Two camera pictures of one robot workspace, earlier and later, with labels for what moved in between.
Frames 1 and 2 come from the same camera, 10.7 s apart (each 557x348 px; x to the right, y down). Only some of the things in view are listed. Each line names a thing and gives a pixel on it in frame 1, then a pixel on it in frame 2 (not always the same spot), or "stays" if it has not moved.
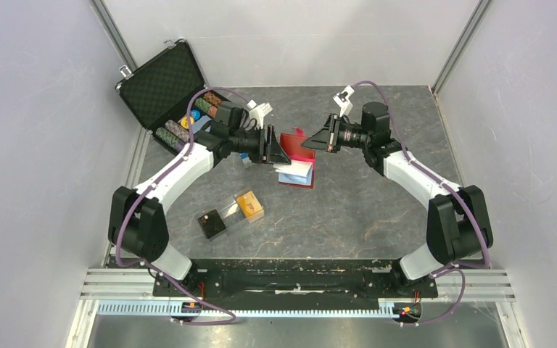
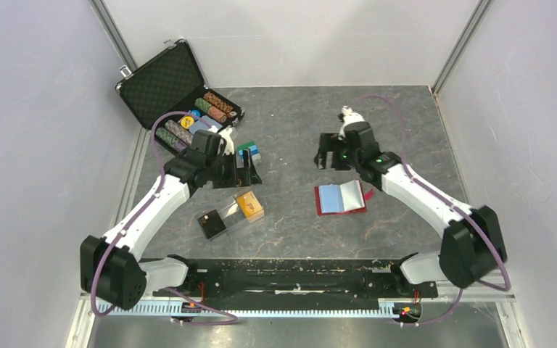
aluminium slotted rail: (165, 309) stays
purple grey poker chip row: (182, 133) stays
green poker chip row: (202, 104) stays
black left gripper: (270, 151) -> (238, 177)
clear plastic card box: (243, 208) stays
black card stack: (212, 224) stays
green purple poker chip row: (170, 139) stays
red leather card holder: (300, 171) -> (333, 199)
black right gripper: (327, 138) -> (331, 142)
